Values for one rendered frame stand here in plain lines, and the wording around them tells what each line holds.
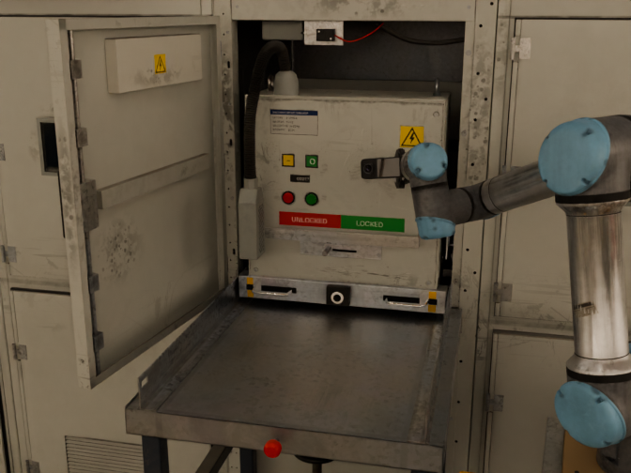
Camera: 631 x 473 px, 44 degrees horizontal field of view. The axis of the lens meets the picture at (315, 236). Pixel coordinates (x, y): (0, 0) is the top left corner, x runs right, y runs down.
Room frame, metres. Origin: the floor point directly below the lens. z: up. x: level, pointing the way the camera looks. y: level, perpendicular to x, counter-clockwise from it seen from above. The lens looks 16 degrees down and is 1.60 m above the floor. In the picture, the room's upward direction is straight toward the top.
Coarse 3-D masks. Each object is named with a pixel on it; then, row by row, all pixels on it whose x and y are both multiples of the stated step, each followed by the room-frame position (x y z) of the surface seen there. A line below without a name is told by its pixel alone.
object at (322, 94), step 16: (272, 96) 1.93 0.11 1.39; (288, 96) 1.92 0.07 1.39; (304, 96) 1.92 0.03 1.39; (320, 96) 1.96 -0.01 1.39; (336, 96) 1.96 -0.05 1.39; (352, 96) 1.96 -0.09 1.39; (368, 96) 1.96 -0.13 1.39; (384, 96) 1.96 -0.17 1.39; (400, 96) 1.96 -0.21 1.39; (416, 96) 1.96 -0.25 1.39; (432, 96) 1.96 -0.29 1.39; (448, 96) 1.96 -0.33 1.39; (448, 112) 1.98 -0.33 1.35; (448, 128) 2.01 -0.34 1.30; (448, 144) 2.05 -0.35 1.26
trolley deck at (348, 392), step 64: (256, 320) 1.83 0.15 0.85; (320, 320) 1.83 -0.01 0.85; (384, 320) 1.83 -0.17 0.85; (192, 384) 1.48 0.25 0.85; (256, 384) 1.48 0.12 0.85; (320, 384) 1.48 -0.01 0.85; (384, 384) 1.48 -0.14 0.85; (448, 384) 1.48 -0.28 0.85; (256, 448) 1.32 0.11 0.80; (320, 448) 1.29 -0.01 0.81; (384, 448) 1.26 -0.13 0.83
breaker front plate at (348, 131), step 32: (256, 128) 1.94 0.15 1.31; (320, 128) 1.91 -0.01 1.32; (352, 128) 1.89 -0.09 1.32; (384, 128) 1.87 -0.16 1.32; (256, 160) 1.94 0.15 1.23; (320, 160) 1.91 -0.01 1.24; (352, 160) 1.89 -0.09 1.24; (320, 192) 1.91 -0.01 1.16; (352, 192) 1.89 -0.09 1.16; (384, 192) 1.87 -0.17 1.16; (416, 224) 1.85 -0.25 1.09; (288, 256) 1.93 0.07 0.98; (320, 256) 1.91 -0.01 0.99; (352, 256) 1.89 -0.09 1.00; (384, 256) 1.87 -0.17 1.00; (416, 256) 1.85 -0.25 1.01
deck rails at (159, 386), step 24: (216, 312) 1.79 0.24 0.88; (240, 312) 1.88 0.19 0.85; (192, 336) 1.64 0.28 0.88; (216, 336) 1.72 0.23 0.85; (432, 336) 1.72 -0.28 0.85; (168, 360) 1.51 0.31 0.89; (192, 360) 1.58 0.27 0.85; (432, 360) 1.59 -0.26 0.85; (168, 384) 1.47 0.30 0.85; (432, 384) 1.35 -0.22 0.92; (144, 408) 1.37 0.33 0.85; (432, 408) 1.37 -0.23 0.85; (408, 432) 1.28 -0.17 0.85
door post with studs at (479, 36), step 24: (480, 0) 1.90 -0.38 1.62; (480, 24) 1.90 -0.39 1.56; (480, 48) 1.90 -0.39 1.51; (480, 72) 1.90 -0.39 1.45; (480, 96) 1.90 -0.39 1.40; (480, 120) 1.90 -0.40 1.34; (480, 144) 1.90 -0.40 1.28; (480, 168) 1.90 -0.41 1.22; (456, 240) 1.91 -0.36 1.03; (480, 240) 1.89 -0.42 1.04; (456, 264) 1.91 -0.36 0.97; (456, 288) 1.91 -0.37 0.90; (456, 408) 1.90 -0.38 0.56; (456, 432) 1.90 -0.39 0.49; (456, 456) 1.90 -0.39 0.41
